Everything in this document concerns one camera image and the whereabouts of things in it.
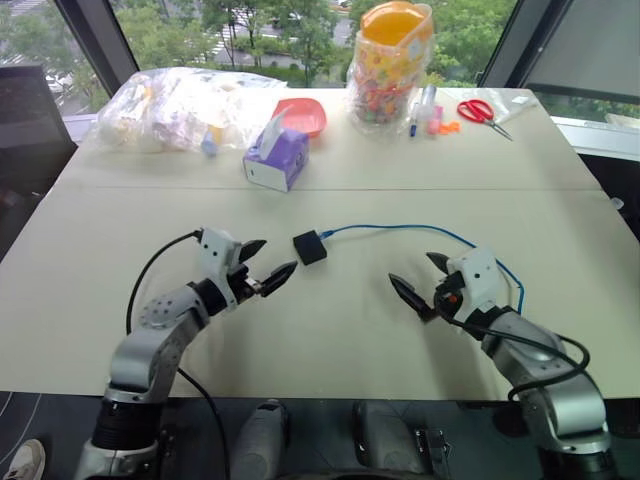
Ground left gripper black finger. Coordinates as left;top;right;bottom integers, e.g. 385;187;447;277
238;238;269;266
256;260;300;299

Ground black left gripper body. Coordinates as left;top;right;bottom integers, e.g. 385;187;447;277
227;263;265;302

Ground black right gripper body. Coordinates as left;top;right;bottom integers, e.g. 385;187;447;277
432;272;469;324

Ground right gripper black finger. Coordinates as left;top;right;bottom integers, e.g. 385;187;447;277
388;272;442;326
425;251;454;277

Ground black adapter box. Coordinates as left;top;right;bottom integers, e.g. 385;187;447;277
292;229;330;267

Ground purple tissue box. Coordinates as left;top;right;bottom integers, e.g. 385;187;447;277
242;107;311;194

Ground dark rounded robot leg shape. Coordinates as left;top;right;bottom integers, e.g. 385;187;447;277
352;399;446;480

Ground red plastic bowl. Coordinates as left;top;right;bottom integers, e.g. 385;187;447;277
276;97;329;140

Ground grey rounded robot leg shape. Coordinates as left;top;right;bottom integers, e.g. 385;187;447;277
232;399;291;480

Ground clear plastic bag of items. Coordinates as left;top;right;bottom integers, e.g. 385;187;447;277
92;67;289;156

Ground clear plastic packet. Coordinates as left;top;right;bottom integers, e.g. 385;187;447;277
494;94;539;126

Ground bag of colourful toys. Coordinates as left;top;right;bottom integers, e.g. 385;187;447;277
347;2;434;137

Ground dark slanted window pillar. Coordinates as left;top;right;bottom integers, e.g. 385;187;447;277
54;0;141;99

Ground black monitor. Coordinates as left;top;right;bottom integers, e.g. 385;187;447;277
0;63;79;151

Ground white shoe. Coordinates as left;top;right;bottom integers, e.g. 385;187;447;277
0;438;47;480

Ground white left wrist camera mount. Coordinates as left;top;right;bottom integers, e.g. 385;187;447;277
198;227;247;311

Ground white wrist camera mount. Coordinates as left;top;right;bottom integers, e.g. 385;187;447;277
447;245;501;321
198;227;247;311

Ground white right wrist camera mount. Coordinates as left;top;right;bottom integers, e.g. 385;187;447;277
447;245;501;321

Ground blue cable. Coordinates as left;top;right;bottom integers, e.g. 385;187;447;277
318;223;526;316

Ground red handled scissors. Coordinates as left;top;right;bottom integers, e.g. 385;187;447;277
456;98;515;142

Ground dark window frame panel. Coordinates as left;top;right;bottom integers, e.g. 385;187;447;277
477;0;640;106

